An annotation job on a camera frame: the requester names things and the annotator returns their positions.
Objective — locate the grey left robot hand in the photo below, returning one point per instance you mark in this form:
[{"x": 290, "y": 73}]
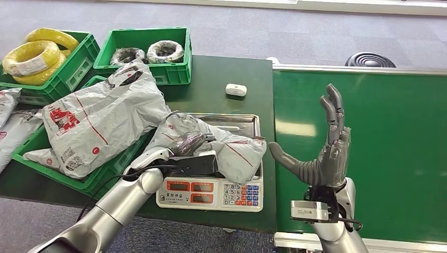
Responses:
[{"x": 190, "y": 143}]

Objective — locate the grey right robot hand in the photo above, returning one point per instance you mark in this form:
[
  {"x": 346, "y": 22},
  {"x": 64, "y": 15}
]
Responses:
[{"x": 331, "y": 164}]

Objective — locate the small grey courier bag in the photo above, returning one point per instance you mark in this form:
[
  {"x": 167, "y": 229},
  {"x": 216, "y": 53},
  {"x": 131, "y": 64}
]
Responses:
[{"x": 237, "y": 157}]

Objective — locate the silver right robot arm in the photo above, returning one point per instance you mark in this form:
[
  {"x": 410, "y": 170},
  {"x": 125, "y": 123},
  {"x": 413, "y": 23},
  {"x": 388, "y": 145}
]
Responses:
[{"x": 335, "y": 237}]

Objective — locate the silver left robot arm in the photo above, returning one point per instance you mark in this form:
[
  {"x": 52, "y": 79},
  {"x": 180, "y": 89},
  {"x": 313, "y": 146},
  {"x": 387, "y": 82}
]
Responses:
[{"x": 115, "y": 206}]

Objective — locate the green conveyor belt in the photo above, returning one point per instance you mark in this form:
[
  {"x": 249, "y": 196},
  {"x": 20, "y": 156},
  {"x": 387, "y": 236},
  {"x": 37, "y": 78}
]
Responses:
[{"x": 401, "y": 139}]

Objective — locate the electronic scale with steel tray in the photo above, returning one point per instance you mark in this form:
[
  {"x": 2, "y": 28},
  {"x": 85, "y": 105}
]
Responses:
[{"x": 209, "y": 195}]

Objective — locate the small white case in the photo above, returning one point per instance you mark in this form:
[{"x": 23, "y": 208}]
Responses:
[{"x": 236, "y": 90}]

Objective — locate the green crate holding grey coils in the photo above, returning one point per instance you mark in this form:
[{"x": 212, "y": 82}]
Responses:
[{"x": 167, "y": 73}]

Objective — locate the large grey courier bag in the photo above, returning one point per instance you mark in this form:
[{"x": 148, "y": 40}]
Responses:
[{"x": 104, "y": 115}]

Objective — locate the large green plastic crate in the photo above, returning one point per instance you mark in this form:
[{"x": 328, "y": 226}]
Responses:
[{"x": 94, "y": 181}]

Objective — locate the black ribbed round object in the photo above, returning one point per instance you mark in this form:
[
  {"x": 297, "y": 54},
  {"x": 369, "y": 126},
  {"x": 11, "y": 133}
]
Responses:
[{"x": 370, "y": 61}]

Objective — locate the green crate holding yellow coils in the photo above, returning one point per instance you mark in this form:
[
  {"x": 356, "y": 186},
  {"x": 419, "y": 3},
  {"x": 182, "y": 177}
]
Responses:
[{"x": 75, "y": 69}]

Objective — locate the flat grey courier bag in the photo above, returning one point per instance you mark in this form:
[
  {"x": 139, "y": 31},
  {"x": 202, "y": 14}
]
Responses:
[{"x": 35, "y": 156}]

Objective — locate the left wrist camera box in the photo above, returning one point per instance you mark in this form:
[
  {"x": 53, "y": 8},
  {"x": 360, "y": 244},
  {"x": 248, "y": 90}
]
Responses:
[{"x": 199, "y": 166}]

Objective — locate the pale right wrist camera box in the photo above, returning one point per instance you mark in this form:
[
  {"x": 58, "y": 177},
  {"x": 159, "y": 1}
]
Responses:
[{"x": 309, "y": 210}]

